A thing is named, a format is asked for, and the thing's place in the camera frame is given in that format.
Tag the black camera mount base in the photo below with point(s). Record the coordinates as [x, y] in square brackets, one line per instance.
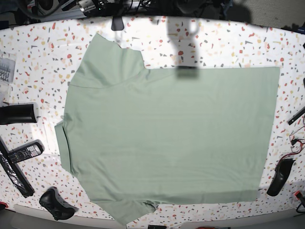
[117, 23]

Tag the red clip right edge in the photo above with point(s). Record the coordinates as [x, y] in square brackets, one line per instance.
[298, 194]

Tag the light green T-shirt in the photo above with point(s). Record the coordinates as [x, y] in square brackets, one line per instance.
[136, 138]

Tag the clear plastic parts box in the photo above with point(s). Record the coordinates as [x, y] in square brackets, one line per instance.
[7, 68]

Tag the long black bar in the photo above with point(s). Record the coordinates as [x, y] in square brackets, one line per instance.
[14, 173]

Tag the small black stick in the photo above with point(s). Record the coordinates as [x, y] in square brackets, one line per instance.
[295, 117]

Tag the black TV remote control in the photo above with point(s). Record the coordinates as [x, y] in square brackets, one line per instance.
[26, 152]

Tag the black curved handle right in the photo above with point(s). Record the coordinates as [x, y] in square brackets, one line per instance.
[282, 172]

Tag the red clip edge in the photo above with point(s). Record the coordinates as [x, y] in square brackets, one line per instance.
[298, 194]
[2, 206]

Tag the red clip left edge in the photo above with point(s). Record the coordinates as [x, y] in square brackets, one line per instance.
[2, 206]

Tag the black game controller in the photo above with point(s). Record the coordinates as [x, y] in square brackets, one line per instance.
[49, 201]

